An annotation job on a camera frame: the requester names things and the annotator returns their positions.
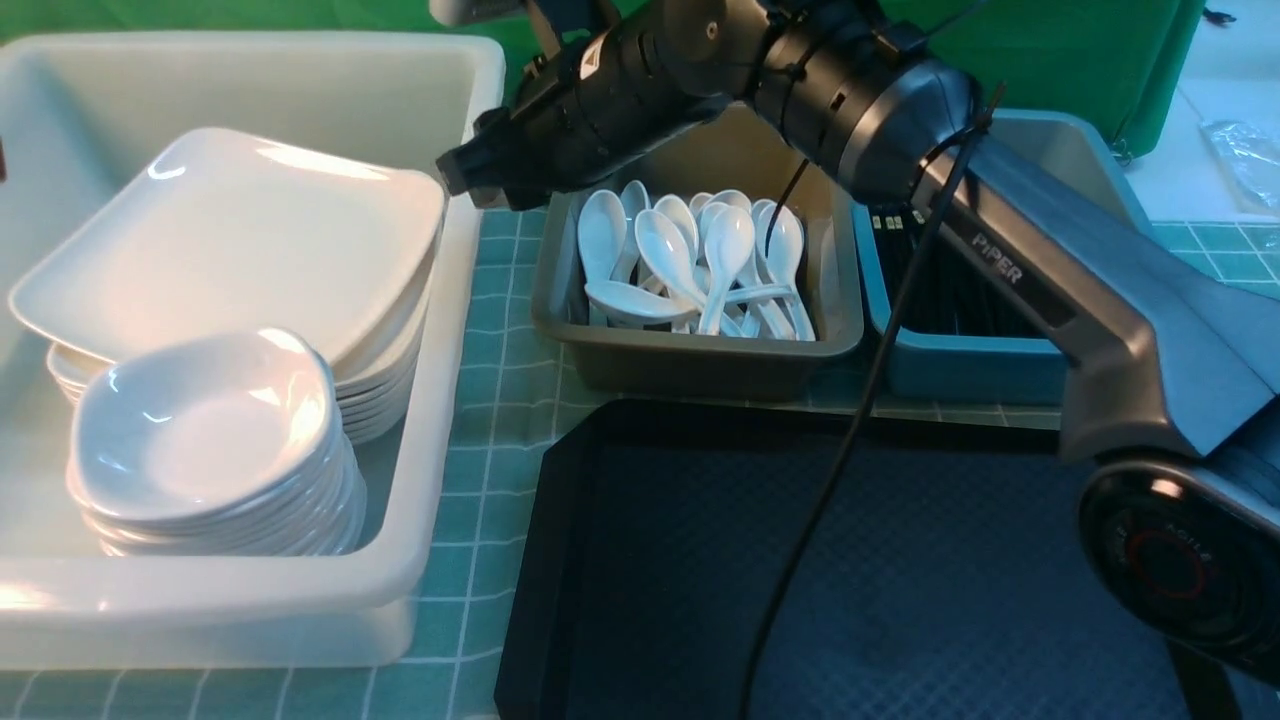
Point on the large white square plate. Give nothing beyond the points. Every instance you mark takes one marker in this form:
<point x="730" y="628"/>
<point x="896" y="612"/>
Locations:
<point x="225" y="231"/>

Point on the pile of white spoons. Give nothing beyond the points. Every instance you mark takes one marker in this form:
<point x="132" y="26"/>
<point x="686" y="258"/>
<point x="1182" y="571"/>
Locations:
<point x="709" y="263"/>

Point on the pile of black chopsticks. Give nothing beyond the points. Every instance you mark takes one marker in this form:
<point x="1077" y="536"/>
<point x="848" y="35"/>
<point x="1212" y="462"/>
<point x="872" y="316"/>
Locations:
<point x="953" y="298"/>

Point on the green backdrop cloth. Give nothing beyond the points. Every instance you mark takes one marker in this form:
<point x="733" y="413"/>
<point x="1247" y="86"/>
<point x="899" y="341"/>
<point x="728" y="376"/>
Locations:
<point x="1113" y="63"/>

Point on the blue plastic chopstick bin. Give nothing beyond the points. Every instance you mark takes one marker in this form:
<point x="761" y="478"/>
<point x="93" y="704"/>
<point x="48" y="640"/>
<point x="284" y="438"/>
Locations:
<point x="999" y="370"/>

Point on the stack of white bowls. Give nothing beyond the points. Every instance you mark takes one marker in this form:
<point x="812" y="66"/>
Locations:
<point x="228" y="445"/>

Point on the brown plastic spoon bin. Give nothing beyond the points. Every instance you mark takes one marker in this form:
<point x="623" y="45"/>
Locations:
<point x="735" y="152"/>

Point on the stack of white plates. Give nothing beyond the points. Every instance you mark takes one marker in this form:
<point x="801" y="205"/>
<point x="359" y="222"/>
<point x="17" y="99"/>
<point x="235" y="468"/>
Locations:
<point x="375" y="379"/>

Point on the clear plastic bag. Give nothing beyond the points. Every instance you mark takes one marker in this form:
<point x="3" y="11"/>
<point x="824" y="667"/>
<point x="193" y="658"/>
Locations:
<point x="1248" y="157"/>

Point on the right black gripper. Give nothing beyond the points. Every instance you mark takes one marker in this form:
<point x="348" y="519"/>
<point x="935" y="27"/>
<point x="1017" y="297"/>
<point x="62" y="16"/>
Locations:
<point x="567" y="135"/>

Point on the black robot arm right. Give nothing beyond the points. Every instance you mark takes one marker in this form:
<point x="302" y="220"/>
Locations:
<point x="1172" y="377"/>

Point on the green checkered tablecloth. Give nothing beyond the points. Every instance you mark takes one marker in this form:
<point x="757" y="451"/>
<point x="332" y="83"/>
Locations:
<point x="517" y="394"/>

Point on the large white plastic bin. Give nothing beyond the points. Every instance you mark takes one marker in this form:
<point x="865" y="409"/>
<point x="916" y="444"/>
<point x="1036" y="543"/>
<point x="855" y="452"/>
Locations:
<point x="82" y="114"/>

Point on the black serving tray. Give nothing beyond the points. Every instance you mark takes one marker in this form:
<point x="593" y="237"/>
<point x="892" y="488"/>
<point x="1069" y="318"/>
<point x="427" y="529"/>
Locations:
<point x="944" y="582"/>

